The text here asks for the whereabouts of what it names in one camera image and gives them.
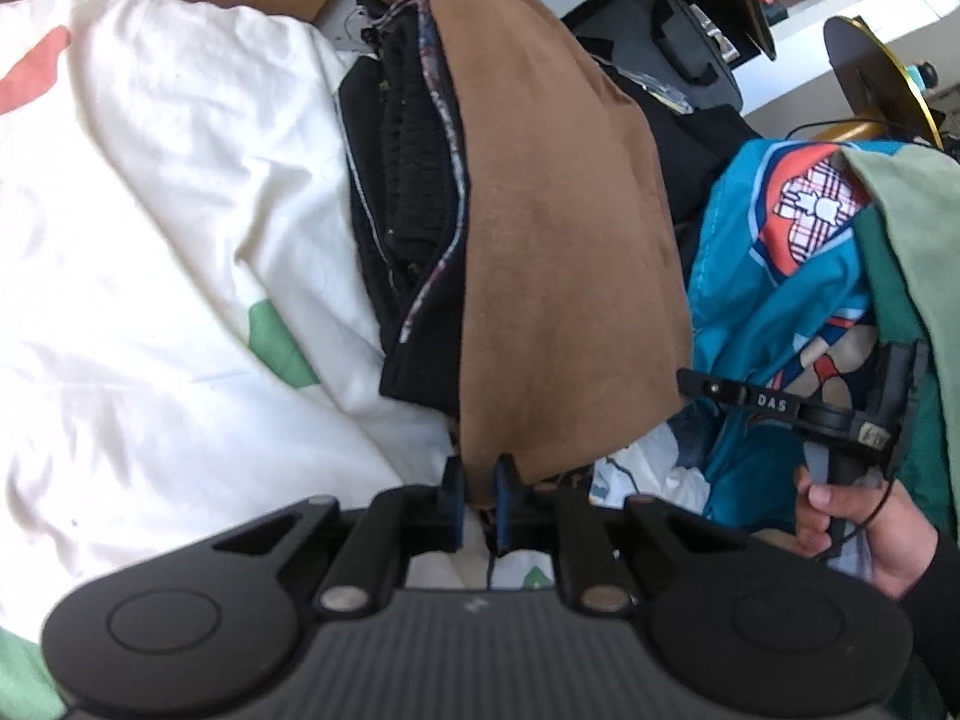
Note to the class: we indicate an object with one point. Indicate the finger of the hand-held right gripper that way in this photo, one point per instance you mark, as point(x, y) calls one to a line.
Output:
point(712, 388)

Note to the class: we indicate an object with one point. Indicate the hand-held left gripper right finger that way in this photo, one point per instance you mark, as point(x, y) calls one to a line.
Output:
point(504, 502)

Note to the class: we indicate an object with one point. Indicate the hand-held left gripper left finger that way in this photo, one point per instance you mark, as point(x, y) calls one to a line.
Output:
point(452, 502)

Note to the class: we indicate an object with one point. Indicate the brown printed t-shirt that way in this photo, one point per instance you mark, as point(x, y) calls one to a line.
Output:
point(562, 240)

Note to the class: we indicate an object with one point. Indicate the person's right forearm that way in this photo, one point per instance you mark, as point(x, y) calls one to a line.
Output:
point(937, 615)

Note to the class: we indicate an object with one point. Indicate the person's right hand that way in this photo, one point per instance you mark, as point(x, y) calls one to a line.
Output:
point(892, 532)

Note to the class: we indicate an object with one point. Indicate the blue cartoon print cloth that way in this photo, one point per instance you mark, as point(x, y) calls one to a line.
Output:
point(750, 277)

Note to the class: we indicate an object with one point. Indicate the dark green garment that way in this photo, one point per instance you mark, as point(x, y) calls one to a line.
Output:
point(900, 292)

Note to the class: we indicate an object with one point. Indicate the light green cloth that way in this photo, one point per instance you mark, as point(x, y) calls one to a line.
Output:
point(922, 195)

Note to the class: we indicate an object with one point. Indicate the black folded knit garment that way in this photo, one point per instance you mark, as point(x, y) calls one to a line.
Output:
point(405, 165)

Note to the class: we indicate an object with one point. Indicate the round black gold table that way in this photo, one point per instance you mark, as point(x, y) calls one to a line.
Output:
point(870, 60)

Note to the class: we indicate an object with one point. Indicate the black suitcase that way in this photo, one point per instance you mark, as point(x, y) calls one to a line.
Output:
point(637, 22)

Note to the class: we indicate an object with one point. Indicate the cream bear print blanket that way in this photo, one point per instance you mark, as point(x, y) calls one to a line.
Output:
point(150, 240)

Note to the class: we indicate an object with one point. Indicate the floral print folded cloth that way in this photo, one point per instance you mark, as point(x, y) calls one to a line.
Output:
point(444, 90)

